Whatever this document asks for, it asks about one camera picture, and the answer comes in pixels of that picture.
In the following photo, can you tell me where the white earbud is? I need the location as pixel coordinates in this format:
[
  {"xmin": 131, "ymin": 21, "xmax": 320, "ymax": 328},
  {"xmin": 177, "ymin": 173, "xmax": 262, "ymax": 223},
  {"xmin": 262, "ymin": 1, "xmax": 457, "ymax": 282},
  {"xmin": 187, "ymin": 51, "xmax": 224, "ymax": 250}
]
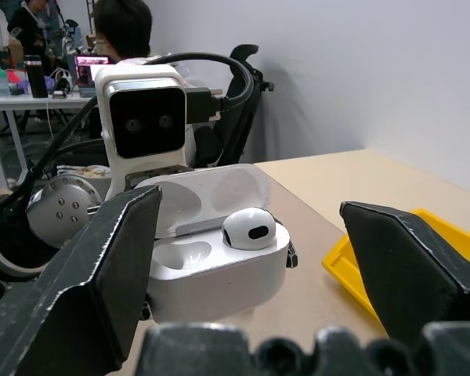
[{"xmin": 222, "ymin": 207, "xmax": 277, "ymax": 250}]

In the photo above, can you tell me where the open laptop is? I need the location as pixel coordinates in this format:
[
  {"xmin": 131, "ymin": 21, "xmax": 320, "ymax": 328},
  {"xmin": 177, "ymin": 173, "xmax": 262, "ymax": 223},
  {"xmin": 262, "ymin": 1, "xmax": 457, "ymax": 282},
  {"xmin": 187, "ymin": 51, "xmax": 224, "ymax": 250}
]
[{"xmin": 73, "ymin": 54, "xmax": 115, "ymax": 98}]

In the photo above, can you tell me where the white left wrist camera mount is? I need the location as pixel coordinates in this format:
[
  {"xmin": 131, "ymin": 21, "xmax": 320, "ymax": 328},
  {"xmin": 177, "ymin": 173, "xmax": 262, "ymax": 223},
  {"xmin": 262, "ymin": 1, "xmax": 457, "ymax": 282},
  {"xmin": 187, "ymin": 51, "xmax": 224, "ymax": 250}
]
[{"xmin": 94, "ymin": 64, "xmax": 198, "ymax": 203}]

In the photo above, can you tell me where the yellow plastic bin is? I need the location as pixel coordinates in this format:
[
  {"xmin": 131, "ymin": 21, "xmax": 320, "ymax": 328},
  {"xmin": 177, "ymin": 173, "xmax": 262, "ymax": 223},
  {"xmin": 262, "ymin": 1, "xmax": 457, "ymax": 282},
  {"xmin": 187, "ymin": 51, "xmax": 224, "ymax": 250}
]
[{"xmin": 321, "ymin": 208, "xmax": 470, "ymax": 338}]

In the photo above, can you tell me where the white earbud charging case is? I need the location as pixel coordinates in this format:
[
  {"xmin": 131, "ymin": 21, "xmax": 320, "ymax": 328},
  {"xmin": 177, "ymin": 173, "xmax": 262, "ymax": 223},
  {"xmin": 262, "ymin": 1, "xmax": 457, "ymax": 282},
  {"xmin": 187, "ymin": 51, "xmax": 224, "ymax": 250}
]
[{"xmin": 134, "ymin": 163, "xmax": 291, "ymax": 324}]

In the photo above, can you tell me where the black tumbler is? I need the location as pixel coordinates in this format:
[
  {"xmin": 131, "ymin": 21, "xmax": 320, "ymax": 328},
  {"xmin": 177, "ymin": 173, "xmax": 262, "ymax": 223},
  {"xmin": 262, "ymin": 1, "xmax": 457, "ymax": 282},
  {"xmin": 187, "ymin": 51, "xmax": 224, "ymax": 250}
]
[{"xmin": 23, "ymin": 54, "xmax": 49, "ymax": 99}]

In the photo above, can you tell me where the standing person in dark clothes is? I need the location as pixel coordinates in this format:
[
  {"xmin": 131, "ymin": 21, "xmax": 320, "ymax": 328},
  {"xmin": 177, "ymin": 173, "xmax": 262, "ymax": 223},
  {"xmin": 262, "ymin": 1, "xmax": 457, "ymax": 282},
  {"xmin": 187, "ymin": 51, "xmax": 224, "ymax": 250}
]
[{"xmin": 6, "ymin": 0, "xmax": 51, "ymax": 60}]

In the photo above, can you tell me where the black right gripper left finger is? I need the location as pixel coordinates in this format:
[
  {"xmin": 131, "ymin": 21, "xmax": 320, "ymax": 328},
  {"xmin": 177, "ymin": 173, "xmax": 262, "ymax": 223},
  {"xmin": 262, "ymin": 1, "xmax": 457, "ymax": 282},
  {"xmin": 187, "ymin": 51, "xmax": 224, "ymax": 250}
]
[{"xmin": 0, "ymin": 184, "xmax": 164, "ymax": 376}]

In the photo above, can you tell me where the white background table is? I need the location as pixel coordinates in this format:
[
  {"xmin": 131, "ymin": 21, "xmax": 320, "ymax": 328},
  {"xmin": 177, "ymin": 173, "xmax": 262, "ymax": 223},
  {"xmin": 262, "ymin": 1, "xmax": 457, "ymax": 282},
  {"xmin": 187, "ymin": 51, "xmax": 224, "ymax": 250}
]
[{"xmin": 0, "ymin": 90, "xmax": 99, "ymax": 190}]

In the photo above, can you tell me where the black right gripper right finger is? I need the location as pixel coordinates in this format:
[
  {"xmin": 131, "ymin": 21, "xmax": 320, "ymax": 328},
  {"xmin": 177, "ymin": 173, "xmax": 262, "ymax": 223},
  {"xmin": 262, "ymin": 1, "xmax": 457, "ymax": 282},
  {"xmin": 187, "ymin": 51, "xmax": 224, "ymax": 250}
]
[{"xmin": 339, "ymin": 201, "xmax": 470, "ymax": 345}]

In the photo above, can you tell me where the black office chair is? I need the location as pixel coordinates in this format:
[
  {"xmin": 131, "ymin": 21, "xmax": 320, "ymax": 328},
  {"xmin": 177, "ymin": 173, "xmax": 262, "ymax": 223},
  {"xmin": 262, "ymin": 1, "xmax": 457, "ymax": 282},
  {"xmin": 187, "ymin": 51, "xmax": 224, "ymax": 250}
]
[{"xmin": 193, "ymin": 44, "xmax": 276, "ymax": 168}]

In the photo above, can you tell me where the seated person with black hair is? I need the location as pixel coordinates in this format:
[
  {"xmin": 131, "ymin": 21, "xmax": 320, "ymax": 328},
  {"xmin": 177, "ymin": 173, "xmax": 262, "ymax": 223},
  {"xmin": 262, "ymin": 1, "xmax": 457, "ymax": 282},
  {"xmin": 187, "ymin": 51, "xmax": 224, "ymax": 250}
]
[{"xmin": 92, "ymin": 0, "xmax": 191, "ymax": 89}]

